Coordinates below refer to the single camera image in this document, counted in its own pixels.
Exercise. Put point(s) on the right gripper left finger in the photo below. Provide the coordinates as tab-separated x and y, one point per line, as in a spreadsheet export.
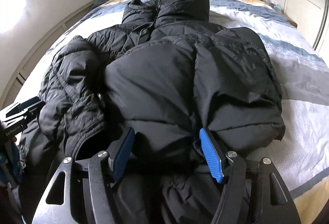
119	153

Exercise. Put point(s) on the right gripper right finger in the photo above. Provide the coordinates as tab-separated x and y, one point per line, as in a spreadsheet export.
214	154

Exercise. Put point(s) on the black puffer down jacket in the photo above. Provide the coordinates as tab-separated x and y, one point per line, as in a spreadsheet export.
167	72

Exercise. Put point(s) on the striped duvet cover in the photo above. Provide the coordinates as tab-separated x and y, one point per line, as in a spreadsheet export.
301	156

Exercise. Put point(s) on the beige radiator cover cabinet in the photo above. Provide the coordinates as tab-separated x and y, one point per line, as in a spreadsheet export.
29	62

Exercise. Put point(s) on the window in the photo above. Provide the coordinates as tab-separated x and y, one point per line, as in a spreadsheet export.
11	13

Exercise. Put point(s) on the white wardrobe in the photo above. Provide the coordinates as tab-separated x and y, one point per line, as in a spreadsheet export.
310	17

